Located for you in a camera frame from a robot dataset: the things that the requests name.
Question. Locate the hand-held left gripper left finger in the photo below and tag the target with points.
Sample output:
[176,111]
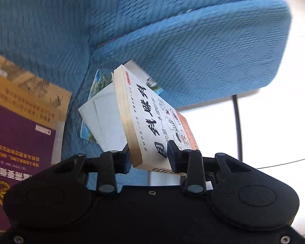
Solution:
[123,161]

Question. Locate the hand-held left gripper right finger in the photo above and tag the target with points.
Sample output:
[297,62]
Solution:
[174,155]

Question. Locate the white book black calligraphy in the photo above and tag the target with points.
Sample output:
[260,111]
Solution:
[147,122]

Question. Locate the large tan painting-cover book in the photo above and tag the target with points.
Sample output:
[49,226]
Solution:
[53,99]

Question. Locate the thin black metal rod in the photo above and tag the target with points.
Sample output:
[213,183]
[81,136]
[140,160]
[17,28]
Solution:
[237,122]

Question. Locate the landscape photo booklet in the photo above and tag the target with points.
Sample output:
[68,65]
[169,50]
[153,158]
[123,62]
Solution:
[99,81]

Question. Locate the purple and gold book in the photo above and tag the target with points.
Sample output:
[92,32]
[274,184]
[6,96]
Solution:
[20,144]

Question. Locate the blue quilted sofa cover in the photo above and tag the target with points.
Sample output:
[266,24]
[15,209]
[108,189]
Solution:
[193,43]

